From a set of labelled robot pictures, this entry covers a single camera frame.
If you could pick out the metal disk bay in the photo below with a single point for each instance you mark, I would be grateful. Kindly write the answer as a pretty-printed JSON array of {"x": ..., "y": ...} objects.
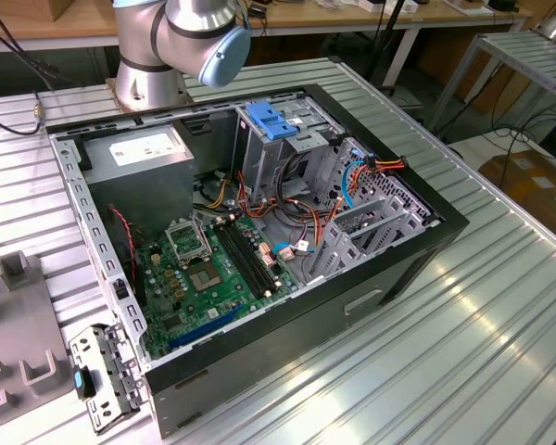
[{"x": 338, "y": 241}]

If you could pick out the grey parts rack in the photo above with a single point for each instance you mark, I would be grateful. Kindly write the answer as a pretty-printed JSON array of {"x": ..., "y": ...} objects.
[{"x": 9, "y": 324}]

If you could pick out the green motherboard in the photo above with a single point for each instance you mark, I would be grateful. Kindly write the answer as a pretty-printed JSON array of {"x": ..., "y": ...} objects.
[{"x": 231, "y": 296}]

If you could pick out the wooden desk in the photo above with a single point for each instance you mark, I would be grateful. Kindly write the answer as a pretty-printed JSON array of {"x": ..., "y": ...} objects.
[{"x": 28, "y": 23}]

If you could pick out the large labelled cardboard box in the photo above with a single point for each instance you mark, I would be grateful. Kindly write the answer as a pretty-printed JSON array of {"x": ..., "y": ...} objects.
[{"x": 528, "y": 181}]

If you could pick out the black case latch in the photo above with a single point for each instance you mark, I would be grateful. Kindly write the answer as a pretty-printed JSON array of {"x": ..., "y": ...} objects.
[{"x": 119, "y": 288}]

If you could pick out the blue expansion slot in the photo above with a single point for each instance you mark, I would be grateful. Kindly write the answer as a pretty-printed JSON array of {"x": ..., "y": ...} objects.
[{"x": 204, "y": 330}]

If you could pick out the black clip with blue button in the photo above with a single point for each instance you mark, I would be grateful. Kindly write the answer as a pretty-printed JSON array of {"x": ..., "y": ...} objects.
[{"x": 84, "y": 382}]

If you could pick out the metal slat side table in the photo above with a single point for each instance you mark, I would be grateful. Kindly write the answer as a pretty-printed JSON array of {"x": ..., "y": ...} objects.
[{"x": 523, "y": 53}]

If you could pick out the black open PC case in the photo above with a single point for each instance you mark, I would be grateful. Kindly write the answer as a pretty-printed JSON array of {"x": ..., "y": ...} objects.
[{"x": 282, "y": 343}]

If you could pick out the small brown box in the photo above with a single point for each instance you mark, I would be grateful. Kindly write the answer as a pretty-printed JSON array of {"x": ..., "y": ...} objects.
[{"x": 74, "y": 9}]

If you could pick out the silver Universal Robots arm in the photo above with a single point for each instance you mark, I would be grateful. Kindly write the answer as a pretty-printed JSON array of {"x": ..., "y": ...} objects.
[{"x": 190, "y": 28}]

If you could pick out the blue plastic drive bracket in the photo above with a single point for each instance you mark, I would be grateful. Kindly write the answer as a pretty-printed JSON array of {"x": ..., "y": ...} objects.
[{"x": 269, "y": 123}]

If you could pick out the black stand pole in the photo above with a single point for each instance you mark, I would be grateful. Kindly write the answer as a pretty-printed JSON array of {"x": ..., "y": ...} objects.
[{"x": 389, "y": 32}]

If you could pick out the grey power supply unit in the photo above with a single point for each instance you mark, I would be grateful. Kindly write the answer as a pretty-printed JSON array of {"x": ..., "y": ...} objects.
[{"x": 139, "y": 185}]

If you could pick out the CPU socket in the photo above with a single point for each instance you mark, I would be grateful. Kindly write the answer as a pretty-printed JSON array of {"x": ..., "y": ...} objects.
[{"x": 205, "y": 277}]

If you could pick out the metal drive cage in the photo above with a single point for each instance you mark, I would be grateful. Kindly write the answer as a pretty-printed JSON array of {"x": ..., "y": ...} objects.
[{"x": 264, "y": 162}]

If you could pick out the black RAM slot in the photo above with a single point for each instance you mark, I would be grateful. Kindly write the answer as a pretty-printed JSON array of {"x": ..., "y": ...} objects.
[
  {"x": 252, "y": 255},
  {"x": 241, "y": 262}
]

